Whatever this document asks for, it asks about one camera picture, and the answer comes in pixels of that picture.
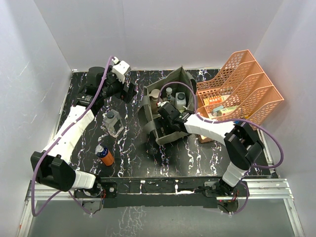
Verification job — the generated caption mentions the small boxes in tray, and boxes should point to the small boxes in tray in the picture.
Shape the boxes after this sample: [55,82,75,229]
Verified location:
[211,105,238,117]

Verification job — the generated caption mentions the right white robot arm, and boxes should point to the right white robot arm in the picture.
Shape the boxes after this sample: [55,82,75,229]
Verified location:
[157,101,264,196]

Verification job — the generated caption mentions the orange low basket tray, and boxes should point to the orange low basket tray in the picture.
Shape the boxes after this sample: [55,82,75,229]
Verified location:
[196,93,245,143]

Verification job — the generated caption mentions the white rectangular bottle black cap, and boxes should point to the white rectangular bottle black cap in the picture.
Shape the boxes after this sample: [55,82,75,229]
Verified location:
[174,92,186,111]

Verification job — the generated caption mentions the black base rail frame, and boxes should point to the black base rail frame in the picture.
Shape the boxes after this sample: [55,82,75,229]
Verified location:
[74,176,249,208]

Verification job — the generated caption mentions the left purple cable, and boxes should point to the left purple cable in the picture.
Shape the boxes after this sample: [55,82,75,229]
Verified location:
[32,55,117,217]

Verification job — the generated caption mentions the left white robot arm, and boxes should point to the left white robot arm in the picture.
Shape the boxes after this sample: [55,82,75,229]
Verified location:
[31,61,136,197]

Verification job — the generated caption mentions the orange tall file organizer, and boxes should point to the orange tall file organizer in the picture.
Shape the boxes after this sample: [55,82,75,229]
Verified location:
[196,50,284,125]

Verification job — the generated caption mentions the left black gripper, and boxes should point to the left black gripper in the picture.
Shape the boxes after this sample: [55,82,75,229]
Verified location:
[100,66,136,103]

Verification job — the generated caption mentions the orange spray bottle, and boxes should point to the orange spray bottle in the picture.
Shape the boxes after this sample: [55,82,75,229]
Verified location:
[95,144,114,166]

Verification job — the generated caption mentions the clear square bottle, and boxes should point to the clear square bottle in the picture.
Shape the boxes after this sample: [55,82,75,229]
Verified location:
[103,110,124,138]

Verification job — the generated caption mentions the olive green canvas bag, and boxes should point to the olive green canvas bag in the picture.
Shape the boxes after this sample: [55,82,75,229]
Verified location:
[138,67,197,146]

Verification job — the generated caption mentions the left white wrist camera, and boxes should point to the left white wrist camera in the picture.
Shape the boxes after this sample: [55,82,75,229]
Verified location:
[112,57,131,84]

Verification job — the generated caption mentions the beige pump lotion bottle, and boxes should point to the beige pump lotion bottle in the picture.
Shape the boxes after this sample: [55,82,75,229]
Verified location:
[149,89,159,114]

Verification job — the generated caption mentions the purple cable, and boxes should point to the purple cable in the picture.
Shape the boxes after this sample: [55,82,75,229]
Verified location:
[158,81,284,214]
[32,55,117,217]

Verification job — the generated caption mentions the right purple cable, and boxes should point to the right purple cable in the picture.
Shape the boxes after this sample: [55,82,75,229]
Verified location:
[158,81,284,214]

